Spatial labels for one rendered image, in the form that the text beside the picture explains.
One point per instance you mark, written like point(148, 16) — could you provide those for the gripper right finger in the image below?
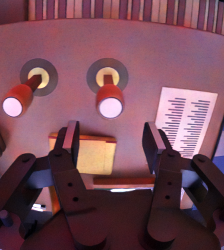
point(167, 178)

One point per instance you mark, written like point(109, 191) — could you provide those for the red stop knob white face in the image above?
point(18, 97)
point(109, 97)

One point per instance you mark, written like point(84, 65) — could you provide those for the pink wooden organ body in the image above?
point(145, 55)

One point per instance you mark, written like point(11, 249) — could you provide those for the yellow notepad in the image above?
point(95, 156)

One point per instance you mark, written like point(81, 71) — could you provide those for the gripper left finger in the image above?
point(66, 184)

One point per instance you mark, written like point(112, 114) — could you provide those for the white printed paper sheet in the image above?
point(187, 111)

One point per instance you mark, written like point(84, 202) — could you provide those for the striped organ keyboard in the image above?
point(125, 9)

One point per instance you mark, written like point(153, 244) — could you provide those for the orange wooden bar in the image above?
point(123, 181)

